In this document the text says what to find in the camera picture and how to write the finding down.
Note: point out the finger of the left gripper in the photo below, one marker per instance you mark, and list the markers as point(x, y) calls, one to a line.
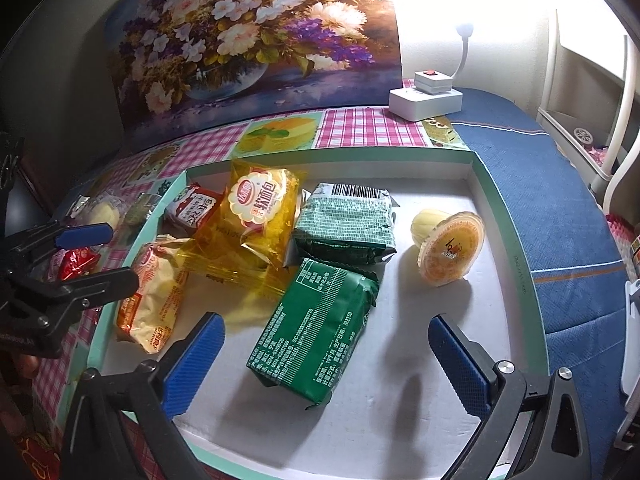
point(85, 289)
point(75, 234)

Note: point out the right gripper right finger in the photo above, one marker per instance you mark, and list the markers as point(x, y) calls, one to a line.
point(482, 385)

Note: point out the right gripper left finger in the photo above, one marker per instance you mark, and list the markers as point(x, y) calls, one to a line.
point(175, 379)

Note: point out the red foil snack bag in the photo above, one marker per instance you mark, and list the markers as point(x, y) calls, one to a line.
point(74, 263)

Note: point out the clear white pastry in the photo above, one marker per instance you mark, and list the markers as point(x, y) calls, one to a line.
point(105, 208)

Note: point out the clear green pastry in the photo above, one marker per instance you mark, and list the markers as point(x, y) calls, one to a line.
point(141, 209)

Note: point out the orange swiss roll pack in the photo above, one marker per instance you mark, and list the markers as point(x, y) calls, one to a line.
point(148, 317)

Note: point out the dark green biscuit pack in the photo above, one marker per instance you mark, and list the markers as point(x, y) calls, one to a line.
point(309, 339)

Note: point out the yellow jelly cup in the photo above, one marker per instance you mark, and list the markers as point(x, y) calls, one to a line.
point(448, 245)

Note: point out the red white milk biscuit pack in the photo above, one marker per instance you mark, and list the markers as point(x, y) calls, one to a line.
point(192, 207)

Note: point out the yellow soft bread bag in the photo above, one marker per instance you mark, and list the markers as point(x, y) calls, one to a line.
point(245, 241)

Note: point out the green white patterned snack pack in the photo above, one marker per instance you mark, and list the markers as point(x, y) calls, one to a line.
point(346, 223)

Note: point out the person's left hand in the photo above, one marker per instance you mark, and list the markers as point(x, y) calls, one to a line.
point(16, 368)

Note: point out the checkered fruit tablecloth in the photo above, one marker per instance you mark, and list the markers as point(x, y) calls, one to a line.
point(154, 170)

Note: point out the blue quilted cloth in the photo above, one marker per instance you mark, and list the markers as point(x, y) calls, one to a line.
point(577, 269)

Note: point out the teal rimmed white tray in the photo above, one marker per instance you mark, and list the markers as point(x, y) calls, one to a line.
point(393, 414)

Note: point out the flower painting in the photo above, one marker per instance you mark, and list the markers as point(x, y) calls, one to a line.
point(182, 66)

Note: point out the white power strip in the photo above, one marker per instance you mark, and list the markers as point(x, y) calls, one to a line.
point(432, 94)

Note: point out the white shelf unit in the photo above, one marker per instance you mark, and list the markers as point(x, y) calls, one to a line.
point(587, 102)

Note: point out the white usb lamp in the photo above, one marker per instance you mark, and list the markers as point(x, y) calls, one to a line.
point(465, 31)

